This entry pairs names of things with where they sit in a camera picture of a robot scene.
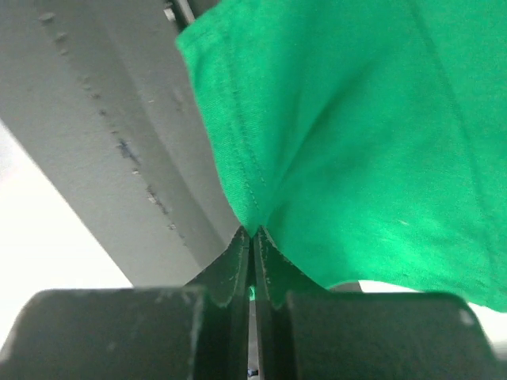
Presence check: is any green t shirt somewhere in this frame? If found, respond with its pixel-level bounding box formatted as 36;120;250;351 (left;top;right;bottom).
177;1;506;312

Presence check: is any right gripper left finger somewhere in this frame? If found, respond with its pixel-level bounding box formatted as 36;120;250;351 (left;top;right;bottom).
1;229;250;379

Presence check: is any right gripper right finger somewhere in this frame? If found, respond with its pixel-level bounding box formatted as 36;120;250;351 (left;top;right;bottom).
253;230;497;379

